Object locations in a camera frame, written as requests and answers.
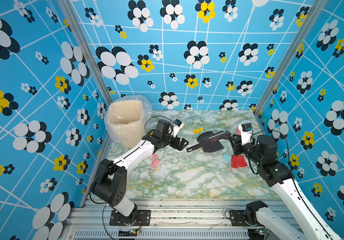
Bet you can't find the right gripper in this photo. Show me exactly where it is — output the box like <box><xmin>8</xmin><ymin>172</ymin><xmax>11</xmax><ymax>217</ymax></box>
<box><xmin>229</xmin><ymin>133</ymin><xmax>263</xmax><ymax>169</ymax></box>

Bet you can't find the black dustpan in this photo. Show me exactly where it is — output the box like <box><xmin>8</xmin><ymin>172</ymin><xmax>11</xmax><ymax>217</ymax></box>
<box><xmin>187</xmin><ymin>133</ymin><xmax>224</xmax><ymax>153</ymax></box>

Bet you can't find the cartoon face hand brush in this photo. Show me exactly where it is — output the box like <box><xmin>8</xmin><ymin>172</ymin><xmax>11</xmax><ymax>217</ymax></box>
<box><xmin>205</xmin><ymin>131</ymin><xmax>231</xmax><ymax>142</ymax></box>

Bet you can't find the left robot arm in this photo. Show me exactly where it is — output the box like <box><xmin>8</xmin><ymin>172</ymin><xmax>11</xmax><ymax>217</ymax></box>
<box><xmin>90</xmin><ymin>119</ymin><xmax>189</xmax><ymax>224</ymax></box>

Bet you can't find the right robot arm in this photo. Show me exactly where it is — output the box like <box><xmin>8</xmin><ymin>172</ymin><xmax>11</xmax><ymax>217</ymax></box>
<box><xmin>229</xmin><ymin>135</ymin><xmax>341</xmax><ymax>240</ymax></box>

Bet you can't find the pink paper scrap left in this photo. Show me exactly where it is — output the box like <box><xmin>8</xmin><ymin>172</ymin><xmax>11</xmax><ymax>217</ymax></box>
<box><xmin>152</xmin><ymin>154</ymin><xmax>160</xmax><ymax>169</ymax></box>

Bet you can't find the pink paper scrap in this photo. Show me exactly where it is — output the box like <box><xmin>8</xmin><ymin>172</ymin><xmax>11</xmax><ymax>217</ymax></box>
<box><xmin>235</xmin><ymin>129</ymin><xmax>241</xmax><ymax>136</ymax></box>
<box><xmin>152</xmin><ymin>154</ymin><xmax>160</xmax><ymax>169</ymax></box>

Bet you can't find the red paper scrap right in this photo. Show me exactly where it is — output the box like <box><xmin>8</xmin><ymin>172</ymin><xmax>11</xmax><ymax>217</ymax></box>
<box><xmin>231</xmin><ymin>155</ymin><xmax>248</xmax><ymax>169</ymax></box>

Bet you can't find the pink paper scrap right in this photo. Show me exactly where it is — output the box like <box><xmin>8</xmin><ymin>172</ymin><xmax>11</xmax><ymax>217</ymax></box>
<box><xmin>235</xmin><ymin>129</ymin><xmax>241</xmax><ymax>136</ymax></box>

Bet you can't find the yellow paper scrap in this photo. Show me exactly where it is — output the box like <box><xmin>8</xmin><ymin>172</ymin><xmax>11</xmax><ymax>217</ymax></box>
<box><xmin>193</xmin><ymin>127</ymin><xmax>204</xmax><ymax>134</ymax></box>

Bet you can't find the light blue paper scrap right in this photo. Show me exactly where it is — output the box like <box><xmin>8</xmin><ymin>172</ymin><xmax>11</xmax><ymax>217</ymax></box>
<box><xmin>223</xmin><ymin>155</ymin><xmax>232</xmax><ymax>162</ymax></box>

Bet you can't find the beige trash bin with liner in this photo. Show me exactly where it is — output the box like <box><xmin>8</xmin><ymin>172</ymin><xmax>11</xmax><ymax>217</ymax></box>
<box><xmin>104</xmin><ymin>95</ymin><xmax>152</xmax><ymax>148</ymax></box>

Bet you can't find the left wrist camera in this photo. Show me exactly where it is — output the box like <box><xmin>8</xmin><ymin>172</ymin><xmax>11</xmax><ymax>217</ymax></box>
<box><xmin>173</xmin><ymin>119</ymin><xmax>184</xmax><ymax>138</ymax></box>

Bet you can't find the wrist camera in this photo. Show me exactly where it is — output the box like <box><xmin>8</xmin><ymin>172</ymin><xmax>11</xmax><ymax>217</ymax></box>
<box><xmin>239</xmin><ymin>123</ymin><xmax>253</xmax><ymax>146</ymax></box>
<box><xmin>173</xmin><ymin>119</ymin><xmax>184</xmax><ymax>138</ymax></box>

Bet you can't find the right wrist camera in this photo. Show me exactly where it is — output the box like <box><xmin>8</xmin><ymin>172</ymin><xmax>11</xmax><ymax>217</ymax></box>
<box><xmin>239</xmin><ymin>123</ymin><xmax>253</xmax><ymax>146</ymax></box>

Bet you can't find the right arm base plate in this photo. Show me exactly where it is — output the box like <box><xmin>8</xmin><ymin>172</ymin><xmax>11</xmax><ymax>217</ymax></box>
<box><xmin>227</xmin><ymin>210</ymin><xmax>264</xmax><ymax>228</ymax></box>

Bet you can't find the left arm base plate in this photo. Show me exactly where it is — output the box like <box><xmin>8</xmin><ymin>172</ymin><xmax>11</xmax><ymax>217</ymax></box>
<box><xmin>109</xmin><ymin>210</ymin><xmax>151</xmax><ymax>226</ymax></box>

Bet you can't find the aluminium frame rail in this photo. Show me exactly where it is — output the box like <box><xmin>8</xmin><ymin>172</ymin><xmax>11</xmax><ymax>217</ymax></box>
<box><xmin>60</xmin><ymin>198</ymin><xmax>323</xmax><ymax>240</ymax></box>

